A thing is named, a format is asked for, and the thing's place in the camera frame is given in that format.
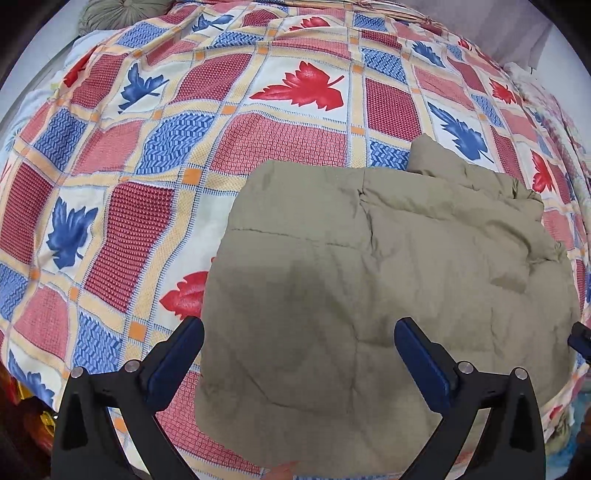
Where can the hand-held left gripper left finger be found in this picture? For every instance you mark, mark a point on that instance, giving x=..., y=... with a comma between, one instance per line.
x=178, y=357

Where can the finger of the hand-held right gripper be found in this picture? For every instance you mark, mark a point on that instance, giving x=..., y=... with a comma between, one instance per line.
x=580, y=340

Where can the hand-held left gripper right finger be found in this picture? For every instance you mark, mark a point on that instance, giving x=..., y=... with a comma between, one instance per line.
x=422, y=357

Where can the khaki padded jacket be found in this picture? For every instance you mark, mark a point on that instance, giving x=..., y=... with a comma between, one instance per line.
x=369, y=277

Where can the pale printed cloth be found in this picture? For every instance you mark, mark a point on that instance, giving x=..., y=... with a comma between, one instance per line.
x=570, y=429

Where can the red yellow bag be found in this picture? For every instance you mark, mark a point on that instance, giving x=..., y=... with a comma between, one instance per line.
x=27, y=406

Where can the leaf print checked blanket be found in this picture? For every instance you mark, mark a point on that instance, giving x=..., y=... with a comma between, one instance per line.
x=207, y=138

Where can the pale floral quilt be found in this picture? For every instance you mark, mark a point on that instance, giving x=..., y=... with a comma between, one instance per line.
x=554, y=110

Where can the white floral bed sheet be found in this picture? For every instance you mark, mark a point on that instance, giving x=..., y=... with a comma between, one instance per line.
x=27, y=106

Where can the grey pink curtain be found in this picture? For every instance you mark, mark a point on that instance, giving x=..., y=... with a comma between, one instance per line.
x=498, y=32

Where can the round green pleated cushion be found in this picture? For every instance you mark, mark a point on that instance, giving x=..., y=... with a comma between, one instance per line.
x=120, y=10

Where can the striped folded cloth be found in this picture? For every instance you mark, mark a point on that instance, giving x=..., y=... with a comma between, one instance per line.
x=351, y=7

